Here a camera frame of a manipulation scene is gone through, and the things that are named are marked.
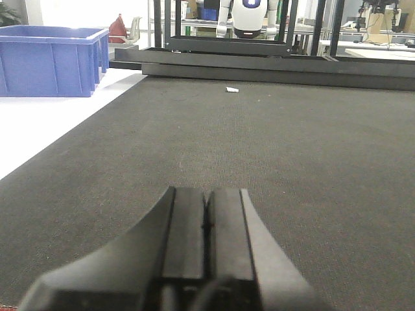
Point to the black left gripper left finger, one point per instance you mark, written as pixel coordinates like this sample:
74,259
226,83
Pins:
167,244

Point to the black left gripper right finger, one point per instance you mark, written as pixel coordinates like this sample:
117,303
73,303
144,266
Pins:
242,246

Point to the dark grey table mat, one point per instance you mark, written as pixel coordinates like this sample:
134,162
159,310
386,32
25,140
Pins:
330,171

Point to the small white paper scrap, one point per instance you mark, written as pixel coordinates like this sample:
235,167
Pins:
232,90

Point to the white plastic chair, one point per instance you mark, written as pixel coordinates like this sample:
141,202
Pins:
133,35

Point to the red bag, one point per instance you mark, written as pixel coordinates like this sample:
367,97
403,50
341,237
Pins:
118,32

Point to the blue plastic crate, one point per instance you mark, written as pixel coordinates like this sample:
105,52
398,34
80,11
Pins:
42,61

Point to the white humanoid robot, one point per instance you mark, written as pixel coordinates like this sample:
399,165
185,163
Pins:
247,17

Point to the white work desk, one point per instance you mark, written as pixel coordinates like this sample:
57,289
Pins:
359,40

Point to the green potted plant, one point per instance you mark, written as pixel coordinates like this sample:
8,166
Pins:
8,16

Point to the black metal frame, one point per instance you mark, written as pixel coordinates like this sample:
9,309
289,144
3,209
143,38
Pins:
248,60

